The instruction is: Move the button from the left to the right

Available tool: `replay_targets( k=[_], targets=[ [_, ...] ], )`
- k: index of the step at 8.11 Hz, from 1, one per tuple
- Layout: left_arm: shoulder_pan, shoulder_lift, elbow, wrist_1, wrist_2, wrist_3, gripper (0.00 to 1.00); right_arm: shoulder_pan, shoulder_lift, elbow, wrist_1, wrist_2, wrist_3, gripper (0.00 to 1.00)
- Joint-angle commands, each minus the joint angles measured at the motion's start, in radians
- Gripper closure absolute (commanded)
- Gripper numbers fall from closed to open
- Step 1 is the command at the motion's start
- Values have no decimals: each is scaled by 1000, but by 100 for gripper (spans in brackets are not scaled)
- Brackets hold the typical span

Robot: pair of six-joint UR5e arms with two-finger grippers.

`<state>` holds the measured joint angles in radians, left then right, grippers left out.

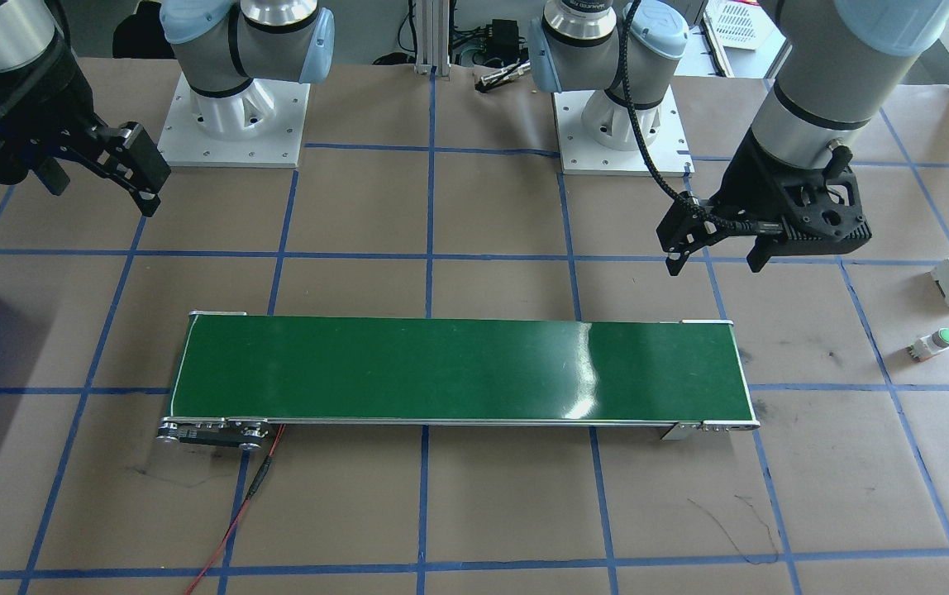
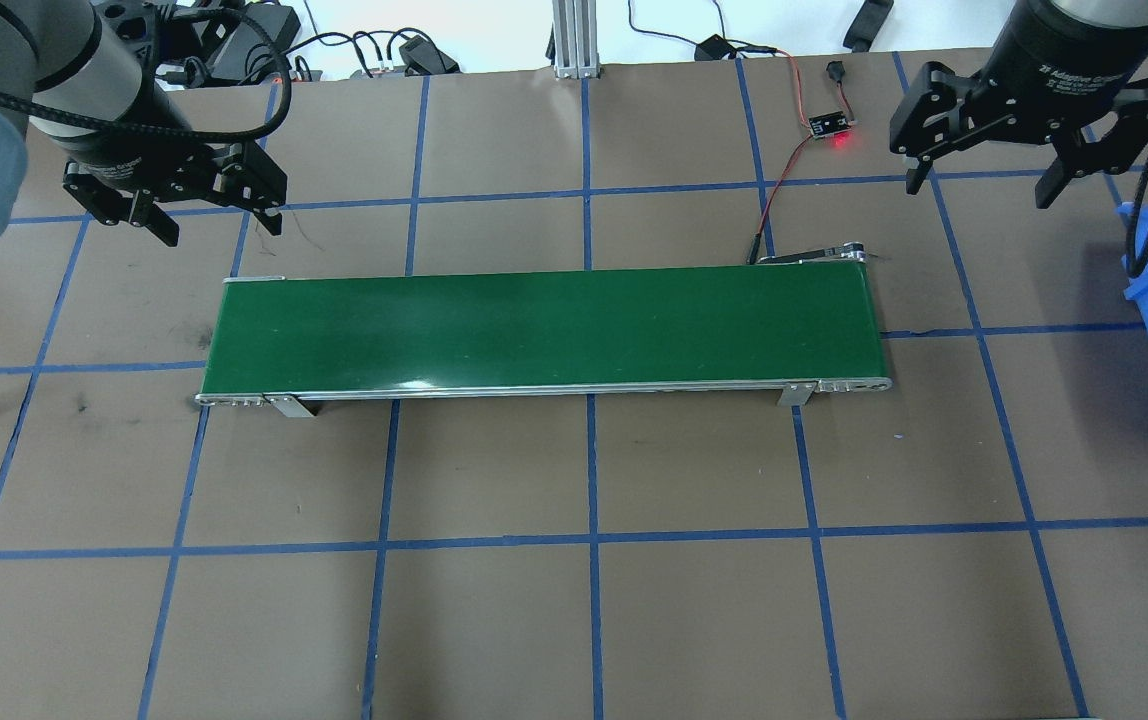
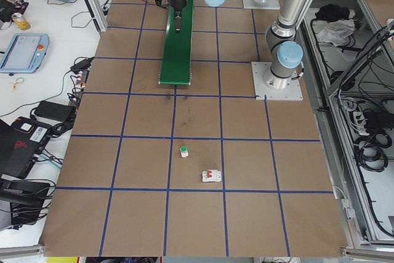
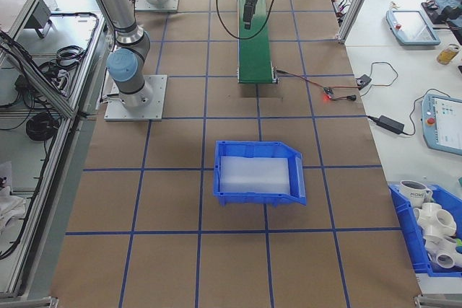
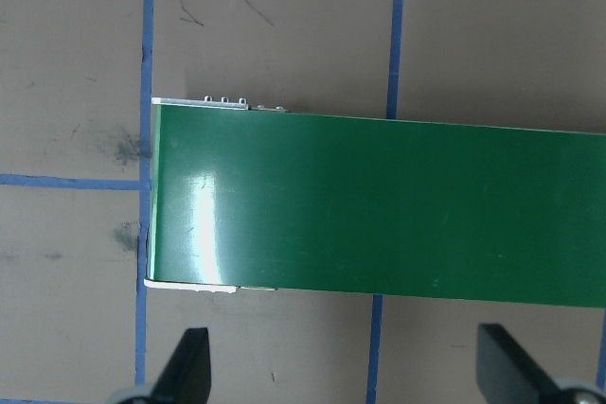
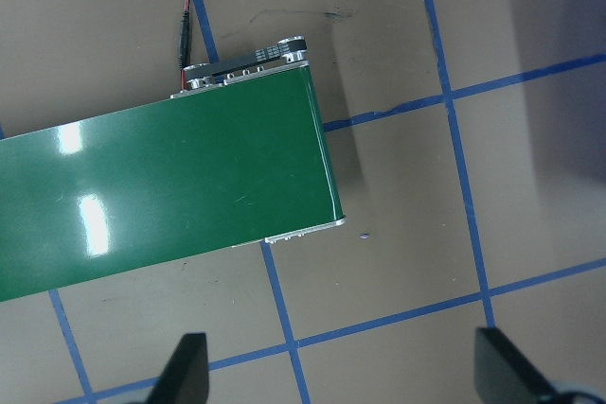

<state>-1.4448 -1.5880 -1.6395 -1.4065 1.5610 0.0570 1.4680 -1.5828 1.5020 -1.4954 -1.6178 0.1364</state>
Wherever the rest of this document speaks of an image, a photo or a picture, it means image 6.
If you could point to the green belt conveyor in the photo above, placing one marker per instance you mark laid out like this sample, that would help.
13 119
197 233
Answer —
165 186

